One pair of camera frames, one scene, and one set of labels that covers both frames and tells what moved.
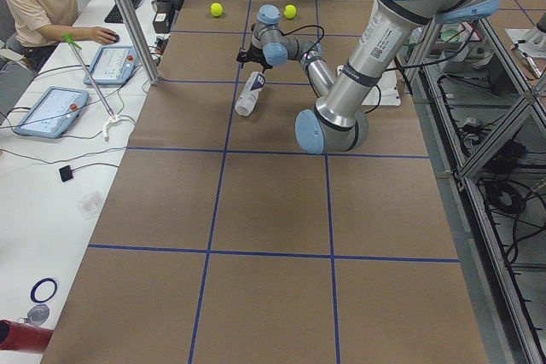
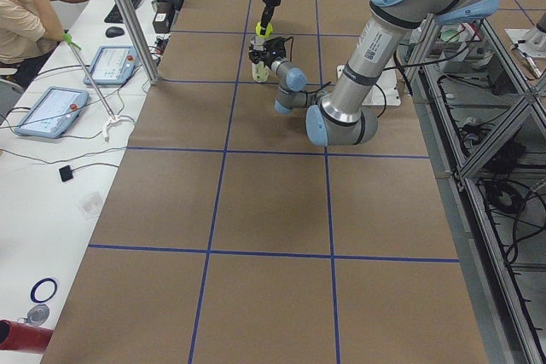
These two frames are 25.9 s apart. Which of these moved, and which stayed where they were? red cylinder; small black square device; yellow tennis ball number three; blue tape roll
Moved: yellow tennis ball number three
Stayed: small black square device; blue tape roll; red cylinder
